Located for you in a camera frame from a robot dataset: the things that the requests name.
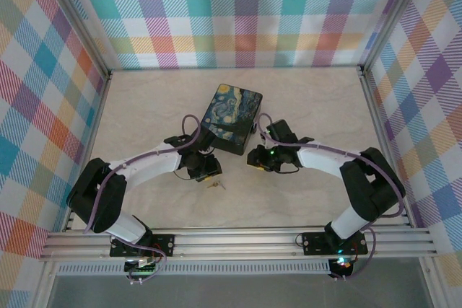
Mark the slotted grey cable duct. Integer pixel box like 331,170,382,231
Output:
56,263,332,277

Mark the small controller circuit board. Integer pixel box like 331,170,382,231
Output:
124,257,160,276
328,256,354,279

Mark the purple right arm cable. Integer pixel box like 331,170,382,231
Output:
256,113,406,282

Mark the aluminium upright frame post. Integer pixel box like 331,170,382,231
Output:
359,0,427,76
43,0,113,82

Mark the aluminium side frame rail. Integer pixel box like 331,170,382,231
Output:
63,71,113,233
359,65,416,229

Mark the starry night print tin box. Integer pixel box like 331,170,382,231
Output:
200,83,263,156

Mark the long aluminium base rail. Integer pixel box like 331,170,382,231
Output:
39,227,438,261

